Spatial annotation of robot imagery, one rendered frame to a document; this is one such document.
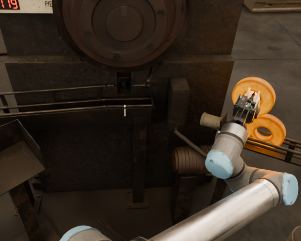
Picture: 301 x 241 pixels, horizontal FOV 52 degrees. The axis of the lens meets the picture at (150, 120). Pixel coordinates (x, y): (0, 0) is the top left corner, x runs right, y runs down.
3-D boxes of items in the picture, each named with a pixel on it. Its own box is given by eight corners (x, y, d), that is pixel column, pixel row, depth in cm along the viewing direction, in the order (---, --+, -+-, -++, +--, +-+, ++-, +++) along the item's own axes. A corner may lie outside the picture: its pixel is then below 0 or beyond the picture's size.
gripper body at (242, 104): (261, 99, 104) (249, 125, 99) (256, 114, 111) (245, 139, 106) (240, 92, 107) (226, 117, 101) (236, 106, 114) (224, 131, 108)
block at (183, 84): (164, 117, 150) (168, 75, 135) (180, 116, 151) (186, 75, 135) (167, 132, 142) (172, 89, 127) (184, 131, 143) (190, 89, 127)
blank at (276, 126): (238, 124, 129) (235, 128, 127) (266, 106, 117) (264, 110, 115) (263, 150, 129) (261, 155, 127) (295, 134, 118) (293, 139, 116)
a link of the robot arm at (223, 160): (212, 179, 102) (197, 160, 98) (226, 149, 108) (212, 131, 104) (236, 182, 95) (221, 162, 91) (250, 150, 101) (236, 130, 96)
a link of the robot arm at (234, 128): (241, 152, 104) (215, 141, 108) (247, 141, 106) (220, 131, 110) (246, 138, 97) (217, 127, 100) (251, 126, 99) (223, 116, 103)
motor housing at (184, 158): (164, 206, 177) (173, 140, 142) (201, 204, 179) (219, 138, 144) (167, 227, 167) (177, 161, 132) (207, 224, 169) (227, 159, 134)
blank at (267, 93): (237, 72, 116) (234, 76, 114) (279, 82, 110) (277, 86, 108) (231, 106, 126) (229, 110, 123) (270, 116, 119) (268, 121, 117)
